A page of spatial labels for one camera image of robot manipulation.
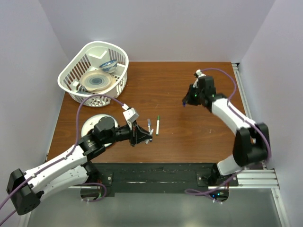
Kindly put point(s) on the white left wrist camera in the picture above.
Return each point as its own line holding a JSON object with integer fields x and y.
{"x": 130, "y": 116}

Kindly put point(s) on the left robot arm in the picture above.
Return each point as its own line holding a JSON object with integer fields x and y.
{"x": 26, "y": 189}

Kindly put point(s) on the white plastic dish basket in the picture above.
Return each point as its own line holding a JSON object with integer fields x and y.
{"x": 98, "y": 68}

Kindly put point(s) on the beige blue ceramic plate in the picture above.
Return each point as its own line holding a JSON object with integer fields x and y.
{"x": 95, "y": 81}

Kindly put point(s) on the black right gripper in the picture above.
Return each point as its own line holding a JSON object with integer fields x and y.
{"x": 189, "y": 98}

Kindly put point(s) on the strawberry pattern plate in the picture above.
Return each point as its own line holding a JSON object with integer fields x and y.
{"x": 89, "y": 124}

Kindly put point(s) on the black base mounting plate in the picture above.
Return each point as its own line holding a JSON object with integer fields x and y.
{"x": 151, "y": 177}

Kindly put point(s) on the white purple pen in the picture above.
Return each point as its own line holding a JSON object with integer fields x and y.
{"x": 149, "y": 126}

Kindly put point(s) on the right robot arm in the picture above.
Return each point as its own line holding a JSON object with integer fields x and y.
{"x": 251, "y": 144}

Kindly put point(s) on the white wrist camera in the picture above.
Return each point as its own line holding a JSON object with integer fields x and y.
{"x": 198, "y": 74}
{"x": 130, "y": 116}

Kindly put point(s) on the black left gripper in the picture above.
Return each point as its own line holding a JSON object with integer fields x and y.
{"x": 138, "y": 134}

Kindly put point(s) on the blue white ceramic bowl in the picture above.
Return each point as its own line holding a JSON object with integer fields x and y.
{"x": 109, "y": 66}

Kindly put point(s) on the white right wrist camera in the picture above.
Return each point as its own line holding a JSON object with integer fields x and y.
{"x": 198, "y": 74}

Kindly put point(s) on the white green pen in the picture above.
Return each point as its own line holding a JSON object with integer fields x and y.
{"x": 158, "y": 125}

